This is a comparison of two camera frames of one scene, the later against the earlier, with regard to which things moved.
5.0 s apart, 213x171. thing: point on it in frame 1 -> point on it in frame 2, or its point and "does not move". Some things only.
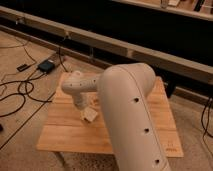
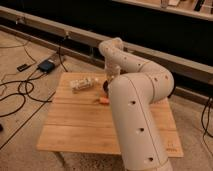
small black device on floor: (23, 67) does not move
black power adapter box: (47, 66) does not move
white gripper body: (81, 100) -> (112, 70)
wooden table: (65, 129) does not move
